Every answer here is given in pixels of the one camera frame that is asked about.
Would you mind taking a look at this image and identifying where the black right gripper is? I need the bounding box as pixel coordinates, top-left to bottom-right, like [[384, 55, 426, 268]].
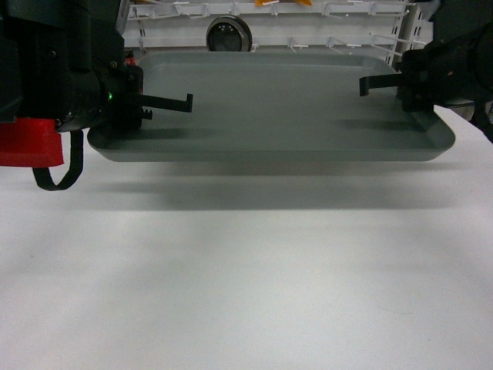
[[359, 26, 492, 112]]

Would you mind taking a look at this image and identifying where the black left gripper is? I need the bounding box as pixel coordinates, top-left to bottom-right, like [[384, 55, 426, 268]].
[[96, 53, 193, 133]]

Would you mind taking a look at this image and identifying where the grey silver tray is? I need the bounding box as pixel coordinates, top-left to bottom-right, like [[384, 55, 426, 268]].
[[87, 52, 455, 162]]

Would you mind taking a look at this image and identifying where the white checkout table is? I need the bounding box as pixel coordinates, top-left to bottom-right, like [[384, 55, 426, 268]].
[[1, 109, 492, 369]]

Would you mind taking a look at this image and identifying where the white peg hook rack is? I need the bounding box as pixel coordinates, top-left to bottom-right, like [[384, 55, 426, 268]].
[[123, 1, 432, 64]]

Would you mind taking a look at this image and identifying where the black round barcode scanner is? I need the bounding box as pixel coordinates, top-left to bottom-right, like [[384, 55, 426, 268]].
[[206, 15, 253, 52]]

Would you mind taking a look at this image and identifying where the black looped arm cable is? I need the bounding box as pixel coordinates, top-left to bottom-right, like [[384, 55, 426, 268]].
[[31, 129, 85, 193]]

